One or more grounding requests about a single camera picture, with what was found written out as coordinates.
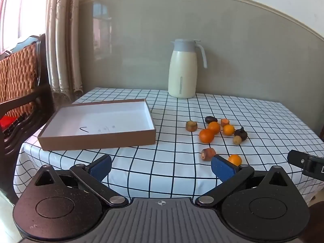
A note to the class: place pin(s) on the beige patterned curtain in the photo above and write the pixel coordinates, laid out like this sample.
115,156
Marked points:
63,43

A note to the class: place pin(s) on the white black checked tablecloth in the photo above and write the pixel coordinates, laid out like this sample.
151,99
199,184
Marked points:
164,163

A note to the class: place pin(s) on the dark purple fruit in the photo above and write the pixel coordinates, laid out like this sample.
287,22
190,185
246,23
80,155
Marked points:
211,119

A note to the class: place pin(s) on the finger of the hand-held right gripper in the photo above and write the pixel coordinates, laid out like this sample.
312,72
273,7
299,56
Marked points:
296,158

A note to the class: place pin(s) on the orange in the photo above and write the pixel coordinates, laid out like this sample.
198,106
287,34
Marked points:
206,136
236,159
228,130
214,128

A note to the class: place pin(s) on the red-framed window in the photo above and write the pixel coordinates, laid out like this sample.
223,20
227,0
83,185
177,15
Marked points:
15,12

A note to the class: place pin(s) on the dark fruit with stem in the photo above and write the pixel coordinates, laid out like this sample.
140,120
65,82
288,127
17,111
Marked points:
241,133

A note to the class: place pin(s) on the small tan fruit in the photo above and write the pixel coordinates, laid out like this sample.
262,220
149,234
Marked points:
237,140

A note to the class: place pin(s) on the red cloth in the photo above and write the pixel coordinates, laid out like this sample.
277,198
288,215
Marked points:
6,122

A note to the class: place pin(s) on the dark wooden woven chair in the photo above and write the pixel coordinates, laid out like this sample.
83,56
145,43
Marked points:
20,68

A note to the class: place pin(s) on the brown cardboard box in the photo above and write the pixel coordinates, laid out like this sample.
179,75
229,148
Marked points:
101,121

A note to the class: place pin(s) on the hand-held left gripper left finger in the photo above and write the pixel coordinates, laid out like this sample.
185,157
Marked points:
101,167

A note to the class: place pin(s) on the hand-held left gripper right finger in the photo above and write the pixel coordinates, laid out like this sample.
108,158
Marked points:
222,168

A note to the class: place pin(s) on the cream thermos jug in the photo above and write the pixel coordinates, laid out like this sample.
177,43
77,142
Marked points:
182,73

